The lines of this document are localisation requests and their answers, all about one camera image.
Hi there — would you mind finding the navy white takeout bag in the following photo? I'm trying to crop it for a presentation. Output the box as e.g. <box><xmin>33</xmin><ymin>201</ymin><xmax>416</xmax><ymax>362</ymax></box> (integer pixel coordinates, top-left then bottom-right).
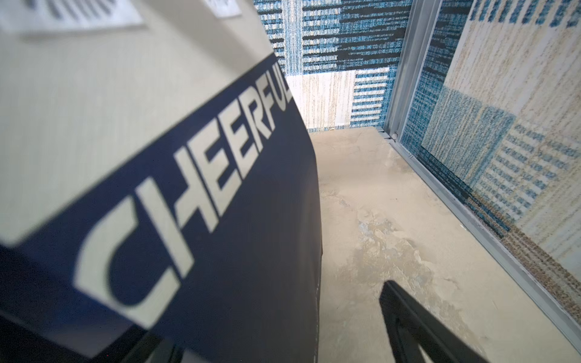
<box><xmin>1</xmin><ymin>1</ymin><xmax>322</xmax><ymax>362</ymax></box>

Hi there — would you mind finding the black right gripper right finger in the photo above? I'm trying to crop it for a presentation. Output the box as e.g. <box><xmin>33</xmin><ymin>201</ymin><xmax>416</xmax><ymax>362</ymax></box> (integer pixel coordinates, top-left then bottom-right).
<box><xmin>379</xmin><ymin>280</ymin><xmax>486</xmax><ymax>362</ymax></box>

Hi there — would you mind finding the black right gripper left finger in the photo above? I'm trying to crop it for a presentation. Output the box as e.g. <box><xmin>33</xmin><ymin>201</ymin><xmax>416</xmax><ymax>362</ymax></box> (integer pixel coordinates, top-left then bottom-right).
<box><xmin>121</xmin><ymin>334</ymin><xmax>184</xmax><ymax>363</ymax></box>

